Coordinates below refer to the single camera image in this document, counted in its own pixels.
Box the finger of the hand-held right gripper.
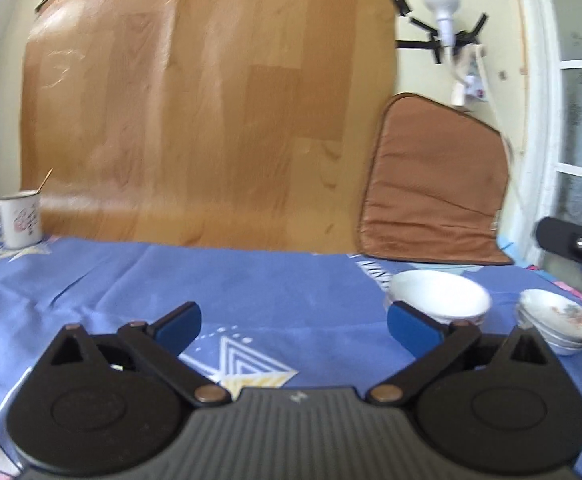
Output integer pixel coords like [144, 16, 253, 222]
[536, 216, 582, 281]

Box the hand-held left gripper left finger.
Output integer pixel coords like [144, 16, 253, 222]
[51, 302, 232, 406]

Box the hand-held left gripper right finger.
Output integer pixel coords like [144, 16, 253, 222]
[368, 300, 549, 406]

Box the white bowl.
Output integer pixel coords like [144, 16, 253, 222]
[383, 296, 488, 330]
[390, 270, 492, 322]

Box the blue printed blanket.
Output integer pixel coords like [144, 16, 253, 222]
[0, 230, 582, 480]

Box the brown cushion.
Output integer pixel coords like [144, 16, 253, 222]
[356, 92, 516, 266]

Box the white enamel mug pink print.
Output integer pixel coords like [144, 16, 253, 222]
[0, 191, 44, 250]

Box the wood-pattern vinyl sheet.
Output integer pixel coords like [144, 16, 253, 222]
[20, 0, 399, 253]

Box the white window frame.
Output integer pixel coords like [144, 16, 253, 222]
[516, 0, 582, 281]

